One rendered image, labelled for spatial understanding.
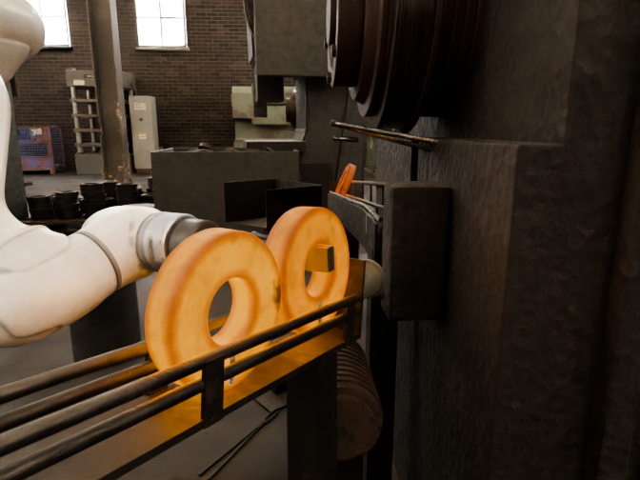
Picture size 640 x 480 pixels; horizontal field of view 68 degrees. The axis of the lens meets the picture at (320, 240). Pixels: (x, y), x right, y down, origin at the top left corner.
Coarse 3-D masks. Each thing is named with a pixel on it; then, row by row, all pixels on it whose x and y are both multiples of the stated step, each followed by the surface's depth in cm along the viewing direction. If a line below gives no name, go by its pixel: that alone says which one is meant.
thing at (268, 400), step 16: (224, 192) 157; (240, 192) 161; (256, 192) 165; (272, 192) 138; (288, 192) 141; (304, 192) 145; (320, 192) 149; (240, 208) 162; (256, 208) 166; (272, 208) 139; (288, 208) 142; (240, 224) 152; (256, 224) 150; (272, 224) 140; (256, 400) 160; (272, 400) 160
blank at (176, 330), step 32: (192, 256) 40; (224, 256) 43; (256, 256) 47; (160, 288) 40; (192, 288) 40; (256, 288) 48; (160, 320) 39; (192, 320) 41; (256, 320) 48; (160, 352) 40; (192, 352) 41; (224, 384) 45
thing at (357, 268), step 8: (352, 264) 64; (360, 264) 64; (352, 272) 64; (360, 272) 64; (352, 280) 64; (360, 280) 64; (352, 288) 64; (360, 288) 64; (344, 296) 65; (360, 304) 64; (336, 312) 66; (360, 320) 64; (336, 328) 66; (360, 328) 65; (360, 336) 65
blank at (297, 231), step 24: (288, 216) 55; (312, 216) 55; (336, 216) 60; (288, 240) 52; (312, 240) 56; (336, 240) 61; (288, 264) 52; (336, 264) 61; (288, 288) 52; (312, 288) 61; (336, 288) 61; (288, 312) 53
